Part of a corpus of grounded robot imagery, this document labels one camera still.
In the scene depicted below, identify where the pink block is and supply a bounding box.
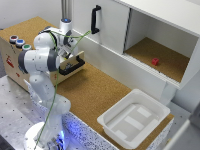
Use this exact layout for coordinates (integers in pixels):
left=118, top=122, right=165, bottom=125
left=151, top=57, right=160, bottom=67

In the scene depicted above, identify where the wooden drawer box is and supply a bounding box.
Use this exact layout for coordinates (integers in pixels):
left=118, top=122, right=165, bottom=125
left=0, top=15, right=85, bottom=93

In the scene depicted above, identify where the green cable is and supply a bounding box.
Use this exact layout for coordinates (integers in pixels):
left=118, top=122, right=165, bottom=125
left=33, top=29, right=92, bottom=150

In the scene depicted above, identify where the white plastic box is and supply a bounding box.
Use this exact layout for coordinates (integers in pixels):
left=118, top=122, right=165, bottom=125
left=96, top=88, right=172, bottom=150

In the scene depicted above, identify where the black drawer handle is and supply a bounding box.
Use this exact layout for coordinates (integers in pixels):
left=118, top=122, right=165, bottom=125
left=58, top=54, right=86, bottom=77

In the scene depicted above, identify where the red button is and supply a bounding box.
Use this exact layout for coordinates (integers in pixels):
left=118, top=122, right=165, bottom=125
left=9, top=34, right=19, bottom=44

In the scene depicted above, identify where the white sliding door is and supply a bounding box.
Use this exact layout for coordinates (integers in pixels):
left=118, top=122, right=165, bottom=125
left=72, top=0, right=131, bottom=55

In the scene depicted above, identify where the green button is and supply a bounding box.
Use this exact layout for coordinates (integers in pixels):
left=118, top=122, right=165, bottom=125
left=21, top=43, right=33, bottom=52

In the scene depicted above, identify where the blue button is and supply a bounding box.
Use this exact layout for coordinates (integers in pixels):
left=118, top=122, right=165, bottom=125
left=15, top=38, right=26, bottom=48

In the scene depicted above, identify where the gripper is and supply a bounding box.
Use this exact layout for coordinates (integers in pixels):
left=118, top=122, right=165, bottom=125
left=60, top=34, right=77, bottom=60

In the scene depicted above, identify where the wooden drawer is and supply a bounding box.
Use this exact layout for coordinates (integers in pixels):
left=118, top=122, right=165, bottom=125
left=53, top=49, right=86, bottom=85

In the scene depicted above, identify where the black door handle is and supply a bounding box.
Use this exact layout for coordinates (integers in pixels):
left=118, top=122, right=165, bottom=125
left=90, top=4, right=102, bottom=35

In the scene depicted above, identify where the white cabinet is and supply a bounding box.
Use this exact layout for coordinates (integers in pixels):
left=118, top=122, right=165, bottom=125
left=72, top=0, right=200, bottom=107

